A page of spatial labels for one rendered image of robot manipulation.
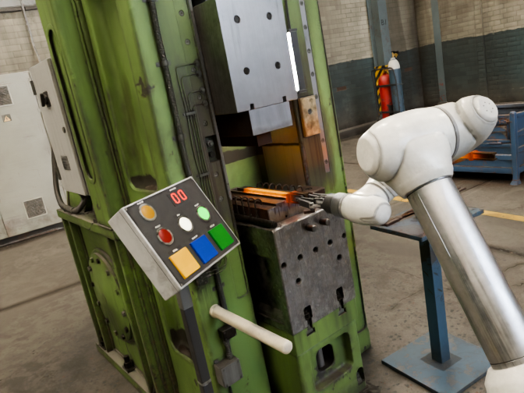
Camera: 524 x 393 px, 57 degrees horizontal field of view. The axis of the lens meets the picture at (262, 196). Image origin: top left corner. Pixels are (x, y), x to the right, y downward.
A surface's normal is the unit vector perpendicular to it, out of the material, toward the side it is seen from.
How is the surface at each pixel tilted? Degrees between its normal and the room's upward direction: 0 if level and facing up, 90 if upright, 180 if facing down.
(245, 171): 90
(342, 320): 90
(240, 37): 90
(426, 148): 63
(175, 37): 90
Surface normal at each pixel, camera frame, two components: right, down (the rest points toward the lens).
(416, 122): 0.11, -0.54
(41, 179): 0.54, 0.11
